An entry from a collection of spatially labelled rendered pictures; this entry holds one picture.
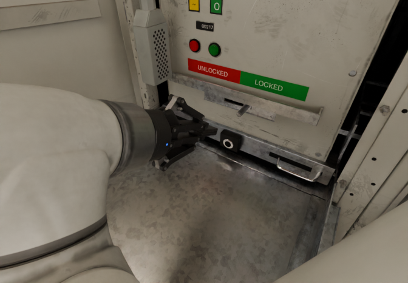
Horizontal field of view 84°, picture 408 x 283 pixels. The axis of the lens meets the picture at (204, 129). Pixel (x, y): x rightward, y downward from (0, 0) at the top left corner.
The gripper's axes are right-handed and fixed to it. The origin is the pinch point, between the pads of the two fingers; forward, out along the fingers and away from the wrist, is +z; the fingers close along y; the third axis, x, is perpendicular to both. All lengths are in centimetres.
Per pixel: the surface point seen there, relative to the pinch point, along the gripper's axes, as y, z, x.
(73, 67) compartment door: -4.0, -5.1, -40.3
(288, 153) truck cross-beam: 1.8, 18.8, 15.8
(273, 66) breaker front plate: -17.1, 9.3, 7.4
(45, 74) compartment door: -0.6, -10.6, -42.1
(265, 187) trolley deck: 11.7, 16.0, 13.6
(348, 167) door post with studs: -0.8, 14.0, 28.5
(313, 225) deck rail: 13.5, 12.1, 26.4
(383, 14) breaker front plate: -27.4, 3.2, 23.1
